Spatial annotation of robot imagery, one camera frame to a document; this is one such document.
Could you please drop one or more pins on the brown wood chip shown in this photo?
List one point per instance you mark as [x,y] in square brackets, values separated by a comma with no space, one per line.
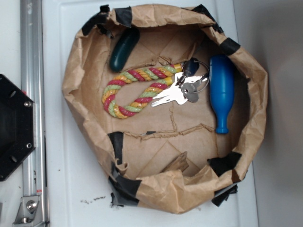
[179,163]

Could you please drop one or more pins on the silver key bunch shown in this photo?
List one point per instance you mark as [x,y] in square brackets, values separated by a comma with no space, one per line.
[193,78]

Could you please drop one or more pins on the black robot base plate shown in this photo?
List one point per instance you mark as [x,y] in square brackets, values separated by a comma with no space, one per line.
[16,127]

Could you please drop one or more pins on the dark green plastic capsule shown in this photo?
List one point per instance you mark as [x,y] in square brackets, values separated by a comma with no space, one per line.
[123,49]

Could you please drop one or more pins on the colourful rope loop toy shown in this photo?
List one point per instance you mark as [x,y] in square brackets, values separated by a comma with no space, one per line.
[162,77]

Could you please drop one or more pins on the blue plastic bottle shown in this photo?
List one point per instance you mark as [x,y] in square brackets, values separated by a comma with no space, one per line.
[221,90]

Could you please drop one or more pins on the brown paper bag basket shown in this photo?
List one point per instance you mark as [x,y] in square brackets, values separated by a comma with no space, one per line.
[134,151]

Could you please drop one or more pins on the aluminium frame rail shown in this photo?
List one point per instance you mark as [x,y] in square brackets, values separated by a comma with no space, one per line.
[32,82]

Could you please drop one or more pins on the metal corner bracket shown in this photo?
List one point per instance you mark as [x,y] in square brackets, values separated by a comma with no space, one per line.
[29,213]

